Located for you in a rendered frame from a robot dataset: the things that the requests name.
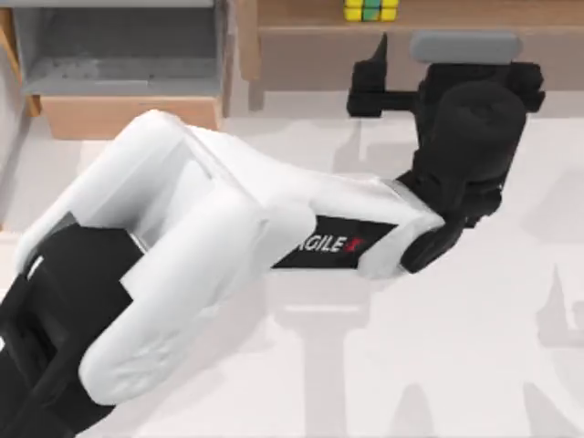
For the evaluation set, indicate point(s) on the pale grey rounded box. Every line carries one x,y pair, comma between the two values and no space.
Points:
465,46

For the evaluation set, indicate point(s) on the wooden open shelf unit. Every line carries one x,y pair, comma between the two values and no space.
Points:
315,50

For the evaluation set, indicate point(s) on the multicoloured puzzle cube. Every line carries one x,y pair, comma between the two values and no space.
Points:
369,9

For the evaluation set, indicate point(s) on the pale wooden drawer front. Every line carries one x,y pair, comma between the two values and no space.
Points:
128,114

